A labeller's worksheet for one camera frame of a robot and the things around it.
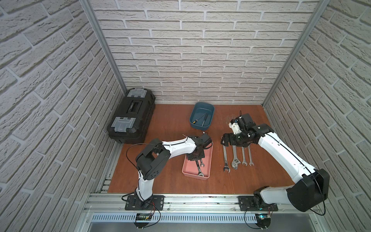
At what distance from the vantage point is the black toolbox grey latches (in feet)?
2.79

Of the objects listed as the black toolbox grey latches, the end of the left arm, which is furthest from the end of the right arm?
the black toolbox grey latches

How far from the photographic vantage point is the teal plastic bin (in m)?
1.06

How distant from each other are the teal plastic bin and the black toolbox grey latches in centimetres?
32

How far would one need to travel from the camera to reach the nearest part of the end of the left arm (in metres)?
0.66
